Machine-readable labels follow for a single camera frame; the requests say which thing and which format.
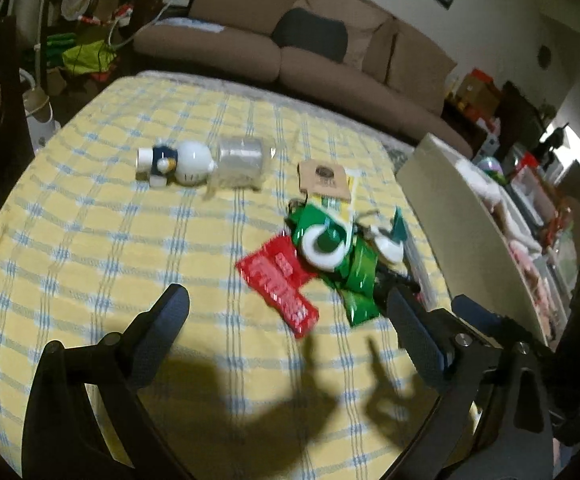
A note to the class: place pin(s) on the pink cloth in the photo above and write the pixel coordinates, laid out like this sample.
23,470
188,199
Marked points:
539,285

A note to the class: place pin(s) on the brown paper card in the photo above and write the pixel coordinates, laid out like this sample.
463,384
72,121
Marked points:
322,177

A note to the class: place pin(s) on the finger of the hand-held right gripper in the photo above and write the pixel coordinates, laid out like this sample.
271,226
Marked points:
474,310

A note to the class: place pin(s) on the dark wooden chair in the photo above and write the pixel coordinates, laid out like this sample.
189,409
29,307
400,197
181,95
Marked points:
12,85

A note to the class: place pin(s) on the brown sofa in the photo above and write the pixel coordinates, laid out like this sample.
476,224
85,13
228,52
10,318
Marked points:
320,75

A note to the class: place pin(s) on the green snack packet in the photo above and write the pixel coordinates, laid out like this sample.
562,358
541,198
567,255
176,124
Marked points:
362,285

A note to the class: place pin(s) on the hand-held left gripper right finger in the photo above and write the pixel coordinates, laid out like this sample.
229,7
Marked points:
414,330

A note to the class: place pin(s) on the light brown pillow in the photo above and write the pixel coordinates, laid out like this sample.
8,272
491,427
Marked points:
364,35

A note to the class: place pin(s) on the green bag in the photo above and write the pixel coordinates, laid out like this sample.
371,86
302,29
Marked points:
87,55

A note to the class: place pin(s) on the yellow checked cloth desktop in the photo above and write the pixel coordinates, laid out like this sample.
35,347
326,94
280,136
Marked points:
120,240

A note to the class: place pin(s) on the red packet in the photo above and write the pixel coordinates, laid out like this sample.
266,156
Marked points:
280,280

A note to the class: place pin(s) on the penguin figure clear bottle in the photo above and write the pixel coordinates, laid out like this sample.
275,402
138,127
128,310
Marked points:
195,160

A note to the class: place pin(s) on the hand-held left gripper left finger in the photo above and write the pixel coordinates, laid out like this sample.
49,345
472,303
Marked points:
165,320

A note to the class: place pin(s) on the white storage box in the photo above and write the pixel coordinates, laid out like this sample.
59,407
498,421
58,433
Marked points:
449,210

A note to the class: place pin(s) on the purple green round toy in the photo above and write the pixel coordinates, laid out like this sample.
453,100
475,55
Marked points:
492,167

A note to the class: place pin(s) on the black cushion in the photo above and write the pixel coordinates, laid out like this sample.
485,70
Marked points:
310,35

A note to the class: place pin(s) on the white fluffy towel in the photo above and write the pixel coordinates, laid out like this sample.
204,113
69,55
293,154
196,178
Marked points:
479,180

